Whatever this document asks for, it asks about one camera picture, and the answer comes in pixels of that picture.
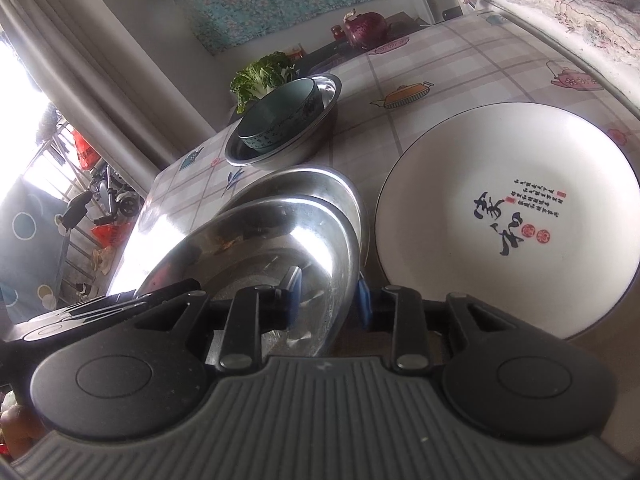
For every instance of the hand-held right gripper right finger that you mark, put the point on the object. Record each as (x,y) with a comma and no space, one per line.
(362,305)

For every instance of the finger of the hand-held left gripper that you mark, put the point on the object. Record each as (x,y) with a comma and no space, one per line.
(125,302)

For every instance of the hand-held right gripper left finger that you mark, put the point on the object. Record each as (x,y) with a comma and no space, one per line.
(296,295)

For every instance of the large steel basin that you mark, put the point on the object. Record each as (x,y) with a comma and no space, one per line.
(260,260)

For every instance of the large scratched steel plate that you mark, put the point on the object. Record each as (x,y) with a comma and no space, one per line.
(320,185)

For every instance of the white ceramic plate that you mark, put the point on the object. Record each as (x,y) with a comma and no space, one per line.
(500,240)

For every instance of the steel bowl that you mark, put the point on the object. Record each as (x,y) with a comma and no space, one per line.
(312,142)
(327,91)

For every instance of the teal ceramic bowl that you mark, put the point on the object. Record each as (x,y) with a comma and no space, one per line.
(280,120)

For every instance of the crumpled red bag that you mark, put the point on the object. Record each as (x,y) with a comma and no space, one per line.
(110,235)

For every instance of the blue cloth with circles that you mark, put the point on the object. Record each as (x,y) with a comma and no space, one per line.
(25,240)

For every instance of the wheelchair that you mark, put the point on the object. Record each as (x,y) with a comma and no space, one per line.
(117,195)

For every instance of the hanging red bag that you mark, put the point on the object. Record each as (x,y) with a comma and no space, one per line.
(85,152)

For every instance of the metal balcony railing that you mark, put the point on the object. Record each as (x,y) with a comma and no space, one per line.
(50,160)

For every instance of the green leafy cabbage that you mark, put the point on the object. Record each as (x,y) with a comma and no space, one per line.
(257,82)

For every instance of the plaid teapot print tablecloth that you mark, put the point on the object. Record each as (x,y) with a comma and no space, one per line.
(450,85)

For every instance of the dark side cabinet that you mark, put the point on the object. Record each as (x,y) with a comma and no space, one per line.
(325,57)

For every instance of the grey curtain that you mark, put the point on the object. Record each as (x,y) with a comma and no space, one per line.
(100,60)

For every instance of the small red jar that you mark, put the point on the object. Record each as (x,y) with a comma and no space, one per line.
(336,34)

